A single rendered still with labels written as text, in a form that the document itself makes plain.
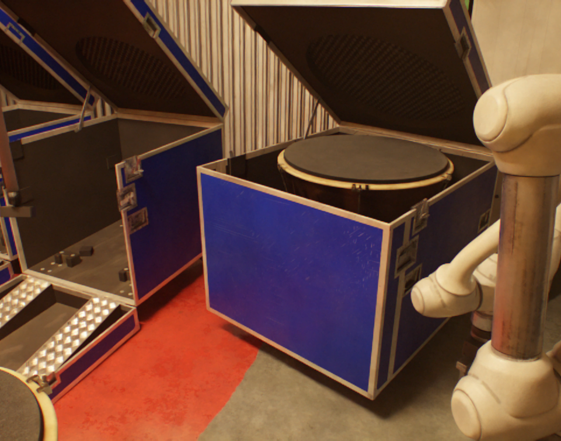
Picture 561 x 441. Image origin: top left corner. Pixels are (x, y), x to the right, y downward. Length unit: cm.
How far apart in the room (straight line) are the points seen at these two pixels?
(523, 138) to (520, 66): 199
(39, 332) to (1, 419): 173
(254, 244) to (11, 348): 144
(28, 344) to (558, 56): 313
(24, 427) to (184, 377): 135
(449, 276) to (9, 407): 109
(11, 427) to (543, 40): 274
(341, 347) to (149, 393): 94
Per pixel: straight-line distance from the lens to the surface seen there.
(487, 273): 138
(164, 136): 354
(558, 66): 295
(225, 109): 327
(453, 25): 191
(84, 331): 278
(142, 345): 280
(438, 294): 129
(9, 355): 295
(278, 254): 214
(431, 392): 253
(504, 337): 109
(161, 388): 252
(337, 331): 210
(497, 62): 291
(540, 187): 99
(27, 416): 133
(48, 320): 312
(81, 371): 265
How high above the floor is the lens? 165
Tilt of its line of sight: 23 degrees down
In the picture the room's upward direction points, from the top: 1 degrees clockwise
